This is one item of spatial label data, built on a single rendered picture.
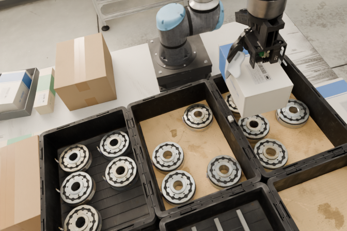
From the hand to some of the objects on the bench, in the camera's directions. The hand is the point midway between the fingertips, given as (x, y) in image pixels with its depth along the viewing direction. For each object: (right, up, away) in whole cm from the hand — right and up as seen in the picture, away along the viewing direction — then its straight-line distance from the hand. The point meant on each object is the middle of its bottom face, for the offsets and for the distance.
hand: (251, 69), depth 74 cm
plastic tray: (-98, -6, +63) cm, 116 cm away
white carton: (-96, -7, +62) cm, 114 cm away
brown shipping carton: (-60, +1, +63) cm, 87 cm away
